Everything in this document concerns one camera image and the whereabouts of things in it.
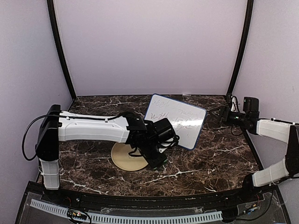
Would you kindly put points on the white slotted cable duct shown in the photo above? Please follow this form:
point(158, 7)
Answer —
point(125, 216)

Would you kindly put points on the black right frame post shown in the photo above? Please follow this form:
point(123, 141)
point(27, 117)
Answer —
point(242, 46)

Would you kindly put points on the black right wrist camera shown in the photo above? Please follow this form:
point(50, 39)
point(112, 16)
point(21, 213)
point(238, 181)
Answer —
point(250, 104)

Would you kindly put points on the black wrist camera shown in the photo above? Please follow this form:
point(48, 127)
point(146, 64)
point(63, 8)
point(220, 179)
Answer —
point(164, 130)
point(250, 104)

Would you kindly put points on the black left frame post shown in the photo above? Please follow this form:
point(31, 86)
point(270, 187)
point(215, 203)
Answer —
point(59, 48)

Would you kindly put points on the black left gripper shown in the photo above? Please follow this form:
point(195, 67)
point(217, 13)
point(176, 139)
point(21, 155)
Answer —
point(156, 162)

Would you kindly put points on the beige plate with bear drawing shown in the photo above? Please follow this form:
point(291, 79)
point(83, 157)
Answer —
point(126, 158)

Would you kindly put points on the green and black eraser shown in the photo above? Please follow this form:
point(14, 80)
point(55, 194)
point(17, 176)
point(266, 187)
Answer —
point(161, 163)

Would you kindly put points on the black frame post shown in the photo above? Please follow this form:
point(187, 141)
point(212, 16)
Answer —
point(242, 46)
point(59, 48)

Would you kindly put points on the black front rail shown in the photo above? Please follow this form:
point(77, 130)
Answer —
point(90, 201)

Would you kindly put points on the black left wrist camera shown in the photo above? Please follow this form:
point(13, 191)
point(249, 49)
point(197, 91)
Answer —
point(164, 130)

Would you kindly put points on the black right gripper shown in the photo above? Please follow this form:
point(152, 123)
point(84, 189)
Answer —
point(224, 111)

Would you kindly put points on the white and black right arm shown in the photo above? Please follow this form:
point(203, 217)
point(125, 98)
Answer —
point(278, 143)

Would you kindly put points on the blue framed whiteboard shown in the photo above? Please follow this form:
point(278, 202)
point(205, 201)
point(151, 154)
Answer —
point(186, 119)

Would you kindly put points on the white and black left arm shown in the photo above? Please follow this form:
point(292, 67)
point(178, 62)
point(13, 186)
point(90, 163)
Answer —
point(57, 126)

